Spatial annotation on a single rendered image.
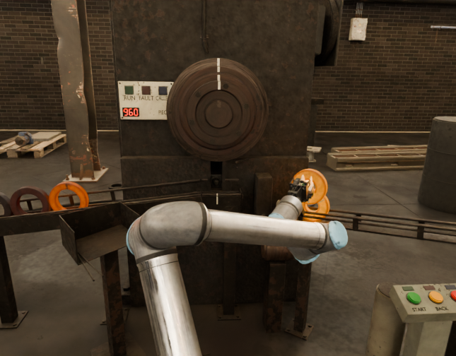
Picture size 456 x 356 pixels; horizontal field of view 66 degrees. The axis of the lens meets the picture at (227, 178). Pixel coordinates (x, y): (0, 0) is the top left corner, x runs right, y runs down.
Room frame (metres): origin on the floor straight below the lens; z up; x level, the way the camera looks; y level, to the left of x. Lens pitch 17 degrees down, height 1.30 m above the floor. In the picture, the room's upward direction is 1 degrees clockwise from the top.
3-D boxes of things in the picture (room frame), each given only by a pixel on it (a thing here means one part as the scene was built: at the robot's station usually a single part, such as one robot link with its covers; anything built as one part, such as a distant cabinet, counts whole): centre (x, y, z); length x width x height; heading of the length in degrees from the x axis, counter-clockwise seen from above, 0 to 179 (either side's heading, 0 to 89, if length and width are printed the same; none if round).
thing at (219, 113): (1.56, 0.04, 1.11); 0.28 x 0.06 x 0.28; 95
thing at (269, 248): (1.55, -0.29, 0.27); 0.22 x 0.13 x 0.53; 95
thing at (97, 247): (1.33, 0.52, 0.36); 0.26 x 0.20 x 0.72; 130
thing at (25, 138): (5.32, 3.10, 0.25); 0.40 x 0.24 x 0.22; 5
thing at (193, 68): (1.66, 0.05, 1.11); 0.47 x 0.06 x 0.47; 95
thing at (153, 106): (1.74, 0.40, 1.15); 0.26 x 0.02 x 0.18; 95
